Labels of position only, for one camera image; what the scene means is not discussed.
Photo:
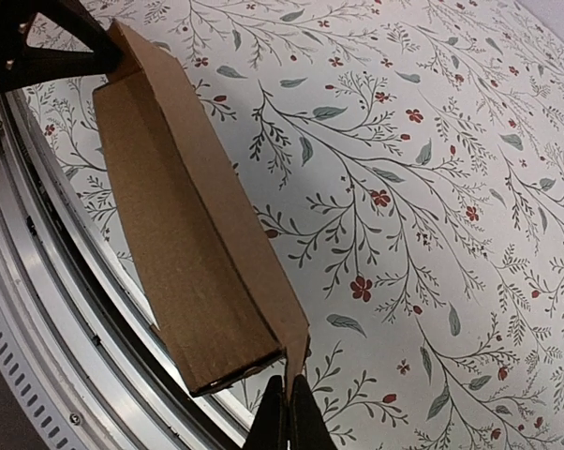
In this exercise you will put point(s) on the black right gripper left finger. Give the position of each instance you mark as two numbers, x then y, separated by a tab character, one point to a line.
269	428

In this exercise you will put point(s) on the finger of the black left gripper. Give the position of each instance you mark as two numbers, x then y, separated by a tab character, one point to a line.
22	65

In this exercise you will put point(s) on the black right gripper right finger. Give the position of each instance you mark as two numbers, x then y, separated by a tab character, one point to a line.
307	430

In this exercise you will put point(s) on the brown cardboard box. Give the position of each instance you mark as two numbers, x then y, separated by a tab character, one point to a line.
223	304

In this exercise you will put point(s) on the floral patterned table mat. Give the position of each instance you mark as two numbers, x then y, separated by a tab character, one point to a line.
406	160

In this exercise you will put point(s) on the aluminium front rail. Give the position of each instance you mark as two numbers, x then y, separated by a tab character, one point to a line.
77	344

